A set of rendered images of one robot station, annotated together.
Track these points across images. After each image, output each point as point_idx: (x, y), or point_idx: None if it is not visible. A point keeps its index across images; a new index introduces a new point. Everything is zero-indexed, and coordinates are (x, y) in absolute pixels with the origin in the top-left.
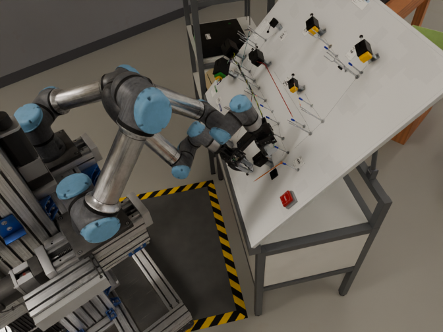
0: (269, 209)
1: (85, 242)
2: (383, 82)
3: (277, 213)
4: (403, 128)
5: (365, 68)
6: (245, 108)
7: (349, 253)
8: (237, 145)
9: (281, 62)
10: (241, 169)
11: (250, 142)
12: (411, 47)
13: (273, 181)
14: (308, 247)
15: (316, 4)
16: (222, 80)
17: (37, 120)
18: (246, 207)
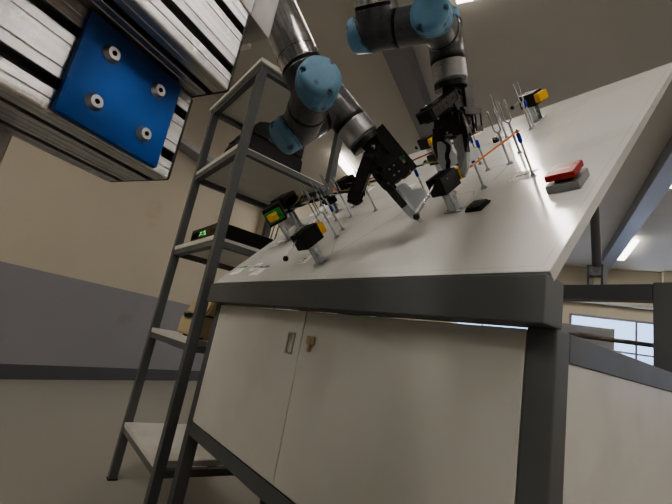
0: (524, 219)
1: None
2: (577, 109)
3: (558, 206)
4: (663, 93)
5: (535, 124)
6: (460, 16)
7: (666, 487)
8: (424, 108)
9: (382, 192)
10: (406, 200)
11: (449, 104)
12: (579, 98)
13: (486, 209)
14: (622, 384)
15: None
16: (257, 256)
17: None
18: (441, 261)
